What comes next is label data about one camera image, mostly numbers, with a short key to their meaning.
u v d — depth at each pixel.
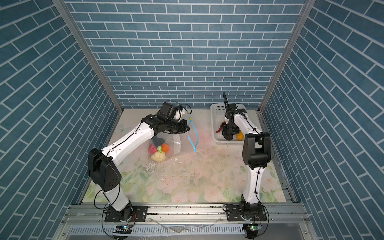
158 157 0.89
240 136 0.98
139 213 0.73
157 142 0.90
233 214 0.74
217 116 1.15
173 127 0.69
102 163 0.47
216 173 0.87
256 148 0.55
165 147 0.92
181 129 0.72
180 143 0.91
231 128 0.85
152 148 0.90
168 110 0.63
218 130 1.06
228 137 0.94
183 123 0.72
